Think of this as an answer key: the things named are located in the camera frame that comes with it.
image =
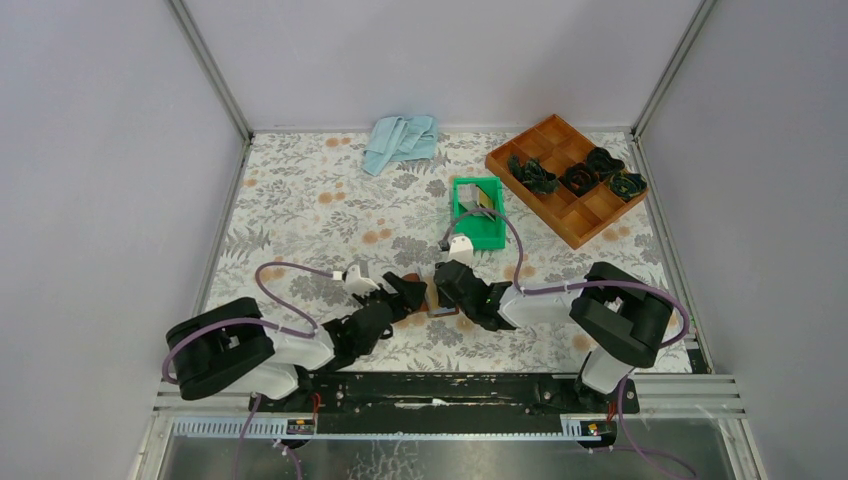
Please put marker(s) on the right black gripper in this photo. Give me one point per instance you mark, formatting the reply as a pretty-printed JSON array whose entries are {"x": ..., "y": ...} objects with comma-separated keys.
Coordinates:
[{"x": 444, "y": 300}]

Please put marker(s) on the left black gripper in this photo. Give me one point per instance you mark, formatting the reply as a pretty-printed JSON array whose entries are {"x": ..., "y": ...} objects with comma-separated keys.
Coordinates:
[{"x": 407, "y": 298}]

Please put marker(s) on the brown leather card holder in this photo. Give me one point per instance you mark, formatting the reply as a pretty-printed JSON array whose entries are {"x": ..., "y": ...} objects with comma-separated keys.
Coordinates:
[{"x": 431, "y": 306}]

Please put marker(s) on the silver credit card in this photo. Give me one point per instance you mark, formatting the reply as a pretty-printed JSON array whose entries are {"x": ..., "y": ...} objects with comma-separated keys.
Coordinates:
[{"x": 471, "y": 196}]

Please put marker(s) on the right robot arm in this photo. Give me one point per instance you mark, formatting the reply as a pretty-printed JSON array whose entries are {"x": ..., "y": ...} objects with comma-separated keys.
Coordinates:
[{"x": 626, "y": 318}]

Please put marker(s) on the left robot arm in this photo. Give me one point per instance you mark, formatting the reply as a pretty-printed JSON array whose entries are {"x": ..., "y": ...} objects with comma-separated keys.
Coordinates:
[{"x": 233, "y": 345}]

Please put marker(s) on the green plastic basket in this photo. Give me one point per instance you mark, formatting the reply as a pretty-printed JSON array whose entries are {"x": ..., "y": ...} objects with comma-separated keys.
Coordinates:
[{"x": 486, "y": 231}]

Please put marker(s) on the floral table mat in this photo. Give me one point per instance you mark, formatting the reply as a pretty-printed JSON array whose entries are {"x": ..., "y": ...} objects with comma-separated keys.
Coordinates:
[{"x": 306, "y": 207}]

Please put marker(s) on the dark rolled sock left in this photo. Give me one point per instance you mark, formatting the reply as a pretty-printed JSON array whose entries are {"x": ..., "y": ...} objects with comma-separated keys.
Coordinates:
[{"x": 532, "y": 175}]

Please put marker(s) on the dark rolled sock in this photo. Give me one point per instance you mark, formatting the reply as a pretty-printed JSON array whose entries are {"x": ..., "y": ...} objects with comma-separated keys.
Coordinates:
[
  {"x": 532, "y": 175},
  {"x": 602, "y": 164},
  {"x": 578, "y": 179},
  {"x": 627, "y": 185}
]

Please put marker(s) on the orange compartment tray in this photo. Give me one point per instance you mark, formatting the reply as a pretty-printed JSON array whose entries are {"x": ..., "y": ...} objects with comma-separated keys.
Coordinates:
[{"x": 557, "y": 145}]

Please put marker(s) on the light blue cloth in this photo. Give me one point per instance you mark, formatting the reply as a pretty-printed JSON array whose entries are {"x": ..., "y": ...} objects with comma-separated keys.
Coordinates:
[{"x": 400, "y": 139}]

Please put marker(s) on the dark rolled sock middle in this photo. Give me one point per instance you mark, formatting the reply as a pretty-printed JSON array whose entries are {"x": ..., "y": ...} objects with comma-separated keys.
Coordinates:
[{"x": 578, "y": 179}]

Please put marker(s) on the dark rolled sock top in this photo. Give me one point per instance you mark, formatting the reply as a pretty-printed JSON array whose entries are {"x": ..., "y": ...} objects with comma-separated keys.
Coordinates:
[{"x": 602, "y": 164}]

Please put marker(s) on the dark rolled sock right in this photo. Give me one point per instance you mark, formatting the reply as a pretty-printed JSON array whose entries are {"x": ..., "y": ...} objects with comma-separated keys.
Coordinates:
[{"x": 627, "y": 185}]

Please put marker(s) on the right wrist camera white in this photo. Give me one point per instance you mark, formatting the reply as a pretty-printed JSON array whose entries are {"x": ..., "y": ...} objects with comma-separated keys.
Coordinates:
[{"x": 458, "y": 248}]

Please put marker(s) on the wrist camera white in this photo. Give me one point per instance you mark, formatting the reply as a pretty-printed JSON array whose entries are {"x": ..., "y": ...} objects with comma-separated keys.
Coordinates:
[
  {"x": 357, "y": 282},
  {"x": 458, "y": 248}
]

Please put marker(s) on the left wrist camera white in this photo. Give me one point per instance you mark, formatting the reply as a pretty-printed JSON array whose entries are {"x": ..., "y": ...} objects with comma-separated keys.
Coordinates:
[{"x": 357, "y": 282}]

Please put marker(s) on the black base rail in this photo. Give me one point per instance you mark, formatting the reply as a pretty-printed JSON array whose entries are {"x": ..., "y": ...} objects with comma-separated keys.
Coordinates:
[{"x": 379, "y": 403}]

